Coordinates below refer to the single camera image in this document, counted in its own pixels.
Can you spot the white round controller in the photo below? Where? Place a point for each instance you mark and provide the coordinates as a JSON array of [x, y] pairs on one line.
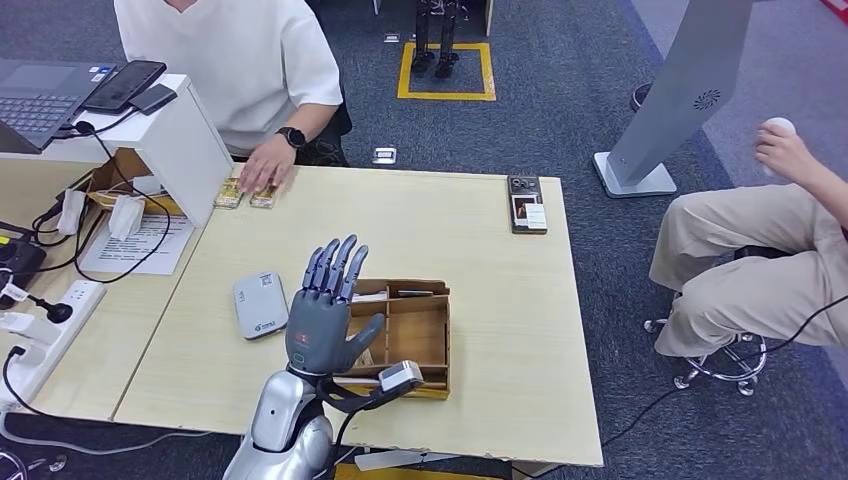
[[780, 124]]

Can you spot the black joystick device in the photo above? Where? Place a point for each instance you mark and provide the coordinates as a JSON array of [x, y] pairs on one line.
[[20, 262]]

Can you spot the standing humanoid robot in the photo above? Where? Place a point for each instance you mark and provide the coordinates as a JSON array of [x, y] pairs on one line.
[[434, 40]]

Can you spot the smartphone with photo case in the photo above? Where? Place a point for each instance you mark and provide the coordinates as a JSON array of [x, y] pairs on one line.
[[527, 205]]

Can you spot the wooden organizer box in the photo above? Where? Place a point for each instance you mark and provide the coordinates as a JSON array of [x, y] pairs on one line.
[[417, 344]]

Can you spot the metal floor socket plate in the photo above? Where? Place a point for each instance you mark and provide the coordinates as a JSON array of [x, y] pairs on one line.
[[384, 156]]

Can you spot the grey kiosk stand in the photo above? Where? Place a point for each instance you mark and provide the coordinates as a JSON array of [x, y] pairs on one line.
[[682, 86]]

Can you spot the person's left forearm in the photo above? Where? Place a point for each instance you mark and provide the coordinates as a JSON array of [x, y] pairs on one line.
[[318, 119]]

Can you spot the white power adapter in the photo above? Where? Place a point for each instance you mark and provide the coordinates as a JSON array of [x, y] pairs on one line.
[[30, 328]]

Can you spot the small black power bank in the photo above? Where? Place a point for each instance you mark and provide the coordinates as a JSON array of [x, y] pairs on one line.
[[153, 99]]

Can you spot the large black smartphone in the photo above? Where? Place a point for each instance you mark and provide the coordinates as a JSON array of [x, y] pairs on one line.
[[124, 86]]

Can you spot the person's left hand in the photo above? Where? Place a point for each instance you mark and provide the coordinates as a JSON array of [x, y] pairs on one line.
[[268, 166]]

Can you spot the white power strip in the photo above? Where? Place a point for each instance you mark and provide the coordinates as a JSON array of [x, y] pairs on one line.
[[73, 311]]

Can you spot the person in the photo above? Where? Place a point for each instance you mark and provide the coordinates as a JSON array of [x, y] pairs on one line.
[[225, 66], [748, 298]]

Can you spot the white desk riser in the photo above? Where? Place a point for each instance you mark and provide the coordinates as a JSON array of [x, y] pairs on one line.
[[179, 152]]

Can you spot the chrome wheeled stool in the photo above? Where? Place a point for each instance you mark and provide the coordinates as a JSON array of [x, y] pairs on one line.
[[722, 368]]

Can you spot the black wristwatch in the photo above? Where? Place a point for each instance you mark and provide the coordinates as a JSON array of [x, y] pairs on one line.
[[293, 137]]

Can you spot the grey laptop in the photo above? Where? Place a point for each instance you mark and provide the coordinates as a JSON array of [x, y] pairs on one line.
[[40, 99]]

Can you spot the white card stack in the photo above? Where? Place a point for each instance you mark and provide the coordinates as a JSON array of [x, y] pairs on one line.
[[371, 297]]

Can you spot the printed paper sheet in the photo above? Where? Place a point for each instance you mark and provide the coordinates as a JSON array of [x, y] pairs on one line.
[[132, 255]]

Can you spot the person's hand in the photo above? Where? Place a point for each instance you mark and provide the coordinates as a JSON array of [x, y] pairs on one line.
[[788, 156]]

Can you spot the black power plug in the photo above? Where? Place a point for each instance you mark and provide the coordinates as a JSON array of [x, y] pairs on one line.
[[58, 311]]

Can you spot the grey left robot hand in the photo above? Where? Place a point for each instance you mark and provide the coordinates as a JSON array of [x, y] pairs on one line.
[[318, 331]]

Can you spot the open cardboard box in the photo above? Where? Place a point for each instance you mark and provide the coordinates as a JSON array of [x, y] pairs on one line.
[[106, 175]]

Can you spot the white packet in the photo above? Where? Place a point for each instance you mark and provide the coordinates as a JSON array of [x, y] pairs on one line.
[[71, 212], [127, 215]]

